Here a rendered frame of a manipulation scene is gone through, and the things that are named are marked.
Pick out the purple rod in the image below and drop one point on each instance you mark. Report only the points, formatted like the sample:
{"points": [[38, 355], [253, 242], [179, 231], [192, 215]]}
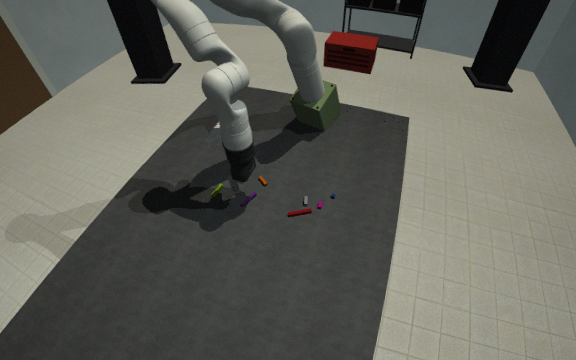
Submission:
{"points": [[247, 200]]}

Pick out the red rod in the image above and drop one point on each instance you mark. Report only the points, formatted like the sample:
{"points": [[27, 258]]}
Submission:
{"points": [[300, 212]]}

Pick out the lime green rod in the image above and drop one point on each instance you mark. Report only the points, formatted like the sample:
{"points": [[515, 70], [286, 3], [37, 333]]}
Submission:
{"points": [[217, 190]]}

